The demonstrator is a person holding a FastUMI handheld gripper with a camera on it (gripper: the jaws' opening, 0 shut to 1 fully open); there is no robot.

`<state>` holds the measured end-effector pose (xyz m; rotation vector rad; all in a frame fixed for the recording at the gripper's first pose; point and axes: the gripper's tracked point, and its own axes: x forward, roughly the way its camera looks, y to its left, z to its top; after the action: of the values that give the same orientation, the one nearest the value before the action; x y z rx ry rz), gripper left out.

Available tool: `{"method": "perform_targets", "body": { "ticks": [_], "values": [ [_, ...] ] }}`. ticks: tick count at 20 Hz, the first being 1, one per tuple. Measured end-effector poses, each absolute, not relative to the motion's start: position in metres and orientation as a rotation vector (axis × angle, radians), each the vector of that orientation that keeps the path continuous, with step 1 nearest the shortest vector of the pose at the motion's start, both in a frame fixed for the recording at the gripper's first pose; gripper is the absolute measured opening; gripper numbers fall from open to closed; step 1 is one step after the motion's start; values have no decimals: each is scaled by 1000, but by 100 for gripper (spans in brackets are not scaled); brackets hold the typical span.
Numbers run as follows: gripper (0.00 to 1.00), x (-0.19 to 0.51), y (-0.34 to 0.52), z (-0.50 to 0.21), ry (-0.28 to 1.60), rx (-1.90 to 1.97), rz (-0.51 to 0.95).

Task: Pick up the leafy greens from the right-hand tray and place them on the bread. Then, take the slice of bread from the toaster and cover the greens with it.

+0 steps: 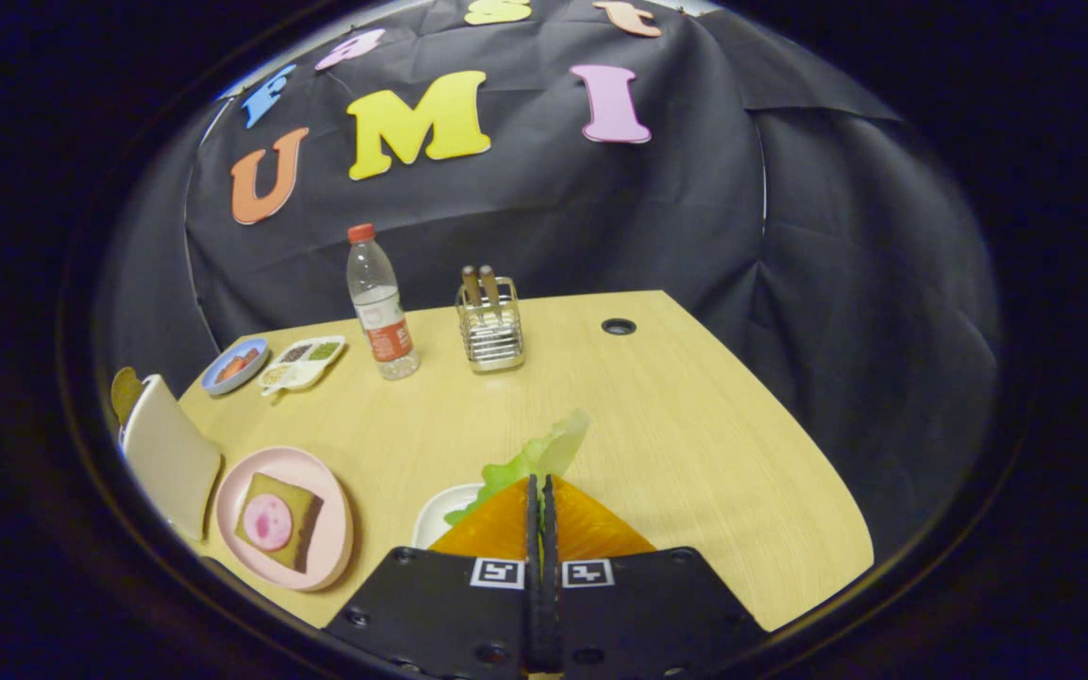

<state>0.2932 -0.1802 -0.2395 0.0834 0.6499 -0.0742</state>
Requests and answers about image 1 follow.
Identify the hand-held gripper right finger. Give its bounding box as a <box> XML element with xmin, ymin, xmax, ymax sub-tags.
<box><xmin>542</xmin><ymin>475</ymin><xmax>772</xmax><ymax>680</ymax></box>

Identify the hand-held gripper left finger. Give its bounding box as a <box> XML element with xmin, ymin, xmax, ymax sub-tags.
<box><xmin>322</xmin><ymin>475</ymin><xmax>545</xmax><ymax>680</ymax></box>

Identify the green lettuce leaf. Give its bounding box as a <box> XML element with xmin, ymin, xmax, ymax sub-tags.
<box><xmin>443</xmin><ymin>409</ymin><xmax>592</xmax><ymax>527</ymax></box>

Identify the small white square plate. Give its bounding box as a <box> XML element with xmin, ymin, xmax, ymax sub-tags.
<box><xmin>411</xmin><ymin>484</ymin><xmax>486</xmax><ymax>551</ymax></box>

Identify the pink plate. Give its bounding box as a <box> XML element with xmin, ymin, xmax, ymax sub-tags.
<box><xmin>214</xmin><ymin>447</ymin><xmax>355</xmax><ymax>592</ymax></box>

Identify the toast slice with crust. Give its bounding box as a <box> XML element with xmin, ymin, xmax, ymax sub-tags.
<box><xmin>234</xmin><ymin>472</ymin><xmax>325</xmax><ymax>574</ymax></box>

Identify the pink ham slice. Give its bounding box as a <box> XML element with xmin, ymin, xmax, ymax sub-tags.
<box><xmin>242</xmin><ymin>494</ymin><xmax>294</xmax><ymax>553</ymax></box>

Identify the white divided dish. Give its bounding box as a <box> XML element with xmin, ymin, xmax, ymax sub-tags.
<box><xmin>257</xmin><ymin>335</ymin><xmax>348</xmax><ymax>398</ymax></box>

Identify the white toaster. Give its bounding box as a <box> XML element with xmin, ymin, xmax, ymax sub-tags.
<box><xmin>119</xmin><ymin>374</ymin><xmax>224</xmax><ymax>542</ymax></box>

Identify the clear water bottle red cap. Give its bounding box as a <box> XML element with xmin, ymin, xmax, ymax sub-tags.
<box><xmin>347</xmin><ymin>223</ymin><xmax>420</xmax><ymax>381</ymax></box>

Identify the blue plate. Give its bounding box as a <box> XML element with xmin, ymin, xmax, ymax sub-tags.
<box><xmin>200</xmin><ymin>338</ymin><xmax>271</xmax><ymax>396</ymax></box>

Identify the brown bread slice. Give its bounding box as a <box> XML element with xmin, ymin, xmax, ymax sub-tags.
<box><xmin>110</xmin><ymin>366</ymin><xmax>146</xmax><ymax>428</ymax></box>

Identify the wire cutlery holder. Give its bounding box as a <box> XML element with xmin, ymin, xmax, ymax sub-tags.
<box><xmin>455</xmin><ymin>276</ymin><xmax>526</xmax><ymax>374</ymax></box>

